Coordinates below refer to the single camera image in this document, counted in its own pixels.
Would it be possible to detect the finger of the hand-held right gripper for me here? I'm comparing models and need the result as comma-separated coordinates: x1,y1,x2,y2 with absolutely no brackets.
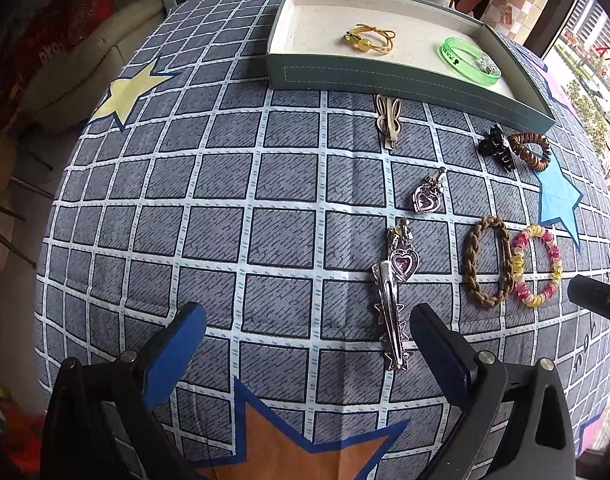
567,275,610,328

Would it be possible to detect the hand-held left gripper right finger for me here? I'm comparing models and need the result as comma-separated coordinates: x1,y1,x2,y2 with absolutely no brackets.
409,302,578,480

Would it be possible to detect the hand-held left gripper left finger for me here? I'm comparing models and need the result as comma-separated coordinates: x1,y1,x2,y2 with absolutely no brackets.
41,301,208,480

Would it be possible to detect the silver star hair clip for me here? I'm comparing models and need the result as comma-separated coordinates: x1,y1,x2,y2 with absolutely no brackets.
371,259,416,373

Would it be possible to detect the pink heart silver earring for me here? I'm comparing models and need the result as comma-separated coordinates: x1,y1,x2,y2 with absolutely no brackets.
412,167,448,215
387,220,423,283

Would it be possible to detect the pink yellow coil hair tie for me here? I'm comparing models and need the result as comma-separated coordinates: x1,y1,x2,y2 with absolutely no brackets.
507,225,564,308

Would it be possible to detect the brown braided hair tie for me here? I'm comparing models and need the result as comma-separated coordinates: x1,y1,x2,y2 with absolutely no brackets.
462,215,513,308

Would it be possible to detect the brown coil hair tie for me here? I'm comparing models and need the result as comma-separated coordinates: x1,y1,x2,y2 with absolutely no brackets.
506,131,552,175

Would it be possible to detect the black claw hair clip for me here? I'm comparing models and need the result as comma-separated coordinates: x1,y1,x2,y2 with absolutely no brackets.
478,124,516,172

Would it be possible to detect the beige bunny hair clip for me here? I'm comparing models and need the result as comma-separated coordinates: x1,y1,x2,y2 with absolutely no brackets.
375,94,404,153

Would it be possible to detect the grey-green cardboard tray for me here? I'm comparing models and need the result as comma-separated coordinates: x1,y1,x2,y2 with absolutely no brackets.
265,0,557,137

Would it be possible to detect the grid star printed tablecloth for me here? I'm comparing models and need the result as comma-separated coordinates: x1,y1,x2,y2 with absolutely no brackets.
35,0,610,480

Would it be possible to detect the clear crystal hair clip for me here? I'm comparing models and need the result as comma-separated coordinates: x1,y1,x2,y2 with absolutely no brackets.
472,52,500,73

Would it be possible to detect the white sofa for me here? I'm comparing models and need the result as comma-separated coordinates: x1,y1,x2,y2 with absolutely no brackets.
15,0,166,126

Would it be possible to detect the dark window frame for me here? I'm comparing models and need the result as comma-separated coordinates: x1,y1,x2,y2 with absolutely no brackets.
527,0,588,61

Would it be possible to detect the green translucent bracelet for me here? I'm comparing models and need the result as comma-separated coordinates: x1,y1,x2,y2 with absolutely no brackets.
438,36,502,81

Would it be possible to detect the yellow beaded hair tie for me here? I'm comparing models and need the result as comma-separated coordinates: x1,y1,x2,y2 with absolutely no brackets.
343,23,396,55

